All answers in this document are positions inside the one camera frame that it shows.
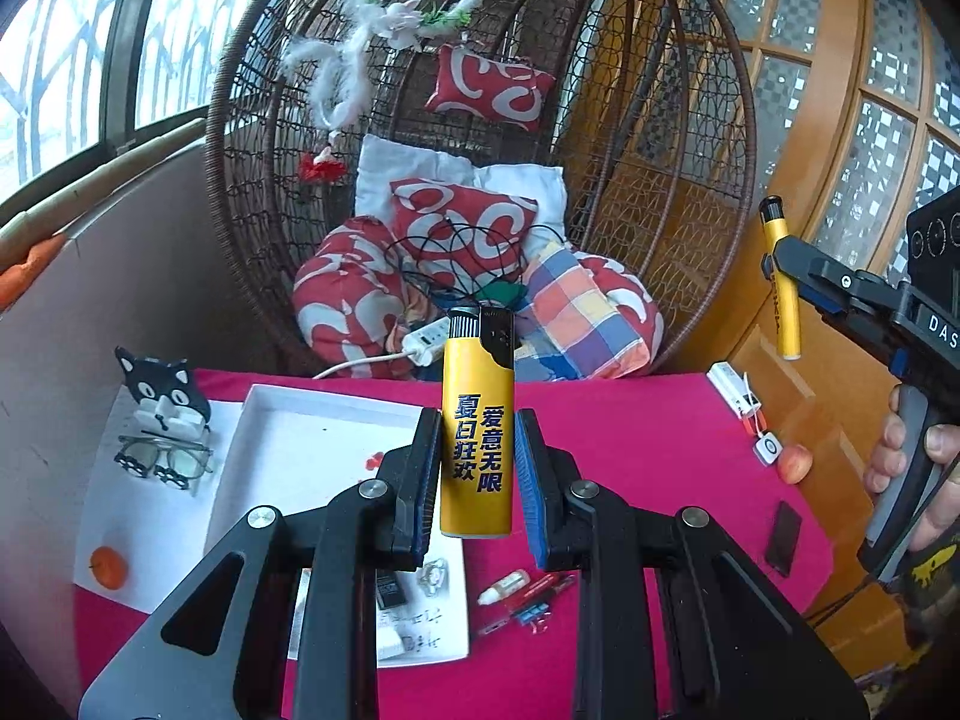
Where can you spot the pink tablecloth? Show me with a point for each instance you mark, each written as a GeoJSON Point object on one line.
{"type": "Point", "coordinates": [637, 435]}

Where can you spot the beige rolled mat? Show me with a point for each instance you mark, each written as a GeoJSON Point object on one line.
{"type": "Point", "coordinates": [97, 180]}

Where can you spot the white paper sheet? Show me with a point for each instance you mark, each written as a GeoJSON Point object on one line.
{"type": "Point", "coordinates": [127, 525]}

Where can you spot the yellow lighter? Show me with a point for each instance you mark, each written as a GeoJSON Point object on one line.
{"type": "Point", "coordinates": [476, 427]}

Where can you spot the window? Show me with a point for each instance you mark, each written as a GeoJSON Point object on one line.
{"type": "Point", "coordinates": [60, 52]}

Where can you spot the black cat phone holder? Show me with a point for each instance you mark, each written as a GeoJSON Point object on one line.
{"type": "Point", "coordinates": [161, 382]}

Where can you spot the small white dropper bottle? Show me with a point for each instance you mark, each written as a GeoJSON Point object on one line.
{"type": "Point", "coordinates": [502, 589]}

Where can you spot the eyeglasses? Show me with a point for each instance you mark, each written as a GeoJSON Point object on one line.
{"type": "Point", "coordinates": [180, 461]}

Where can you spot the square red white cushion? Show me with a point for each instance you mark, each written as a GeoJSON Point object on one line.
{"type": "Point", "coordinates": [435, 210]}

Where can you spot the yellow tube with black cap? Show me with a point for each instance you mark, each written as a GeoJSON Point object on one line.
{"type": "Point", "coordinates": [787, 322]}

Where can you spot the white plug charger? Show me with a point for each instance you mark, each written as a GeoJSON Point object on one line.
{"type": "Point", "coordinates": [394, 649]}

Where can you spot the wooden glass panel door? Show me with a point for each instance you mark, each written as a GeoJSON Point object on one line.
{"type": "Point", "coordinates": [825, 52]}

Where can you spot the orange mandarin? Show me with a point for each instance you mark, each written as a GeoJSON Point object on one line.
{"type": "Point", "coordinates": [109, 568]}

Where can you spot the small hanging red white cushion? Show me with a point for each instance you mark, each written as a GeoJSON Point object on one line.
{"type": "Point", "coordinates": [487, 86]}

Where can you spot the green cloth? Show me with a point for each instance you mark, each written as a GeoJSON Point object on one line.
{"type": "Point", "coordinates": [502, 294]}

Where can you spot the large red white seat cushion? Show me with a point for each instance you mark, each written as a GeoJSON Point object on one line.
{"type": "Point", "coordinates": [337, 292]}

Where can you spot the plaid pillow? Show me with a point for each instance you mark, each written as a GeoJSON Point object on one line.
{"type": "Point", "coordinates": [585, 307]}

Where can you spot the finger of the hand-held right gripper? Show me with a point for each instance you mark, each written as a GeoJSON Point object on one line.
{"type": "Point", "coordinates": [825, 270]}
{"type": "Point", "coordinates": [836, 304]}

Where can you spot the white shallow box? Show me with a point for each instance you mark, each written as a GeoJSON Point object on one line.
{"type": "Point", "coordinates": [300, 435]}

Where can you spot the white square tag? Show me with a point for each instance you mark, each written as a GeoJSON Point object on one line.
{"type": "Point", "coordinates": [768, 448]}

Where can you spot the peach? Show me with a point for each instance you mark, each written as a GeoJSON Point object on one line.
{"type": "Point", "coordinates": [793, 465]}

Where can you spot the blue clip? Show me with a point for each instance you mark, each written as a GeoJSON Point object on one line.
{"type": "Point", "coordinates": [534, 613]}

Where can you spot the white feather hoop decoration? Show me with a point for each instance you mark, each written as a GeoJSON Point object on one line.
{"type": "Point", "coordinates": [382, 15]}

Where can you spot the red metallic tube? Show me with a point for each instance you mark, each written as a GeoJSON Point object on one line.
{"type": "Point", "coordinates": [551, 589]}

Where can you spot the white power strip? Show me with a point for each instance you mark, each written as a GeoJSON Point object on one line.
{"type": "Point", "coordinates": [424, 337]}

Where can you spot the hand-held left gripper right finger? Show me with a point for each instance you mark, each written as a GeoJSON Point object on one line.
{"type": "Point", "coordinates": [531, 495]}

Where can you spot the black plug charger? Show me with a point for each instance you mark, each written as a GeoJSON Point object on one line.
{"type": "Point", "coordinates": [391, 591]}

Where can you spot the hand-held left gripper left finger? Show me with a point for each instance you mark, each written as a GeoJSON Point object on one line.
{"type": "Point", "coordinates": [429, 495]}

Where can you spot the person's right forearm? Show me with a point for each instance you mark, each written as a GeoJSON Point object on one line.
{"type": "Point", "coordinates": [930, 589]}

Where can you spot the wicker hanging chair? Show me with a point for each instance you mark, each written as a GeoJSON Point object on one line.
{"type": "Point", "coordinates": [645, 165]}

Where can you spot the flat black rectangle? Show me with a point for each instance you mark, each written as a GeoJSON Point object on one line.
{"type": "Point", "coordinates": [783, 540]}

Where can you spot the silver metal trinket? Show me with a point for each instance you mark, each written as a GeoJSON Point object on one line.
{"type": "Point", "coordinates": [435, 577]}

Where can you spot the person's right hand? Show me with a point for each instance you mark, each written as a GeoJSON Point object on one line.
{"type": "Point", "coordinates": [941, 495]}

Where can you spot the white pillow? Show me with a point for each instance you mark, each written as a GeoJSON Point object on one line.
{"type": "Point", "coordinates": [525, 187]}

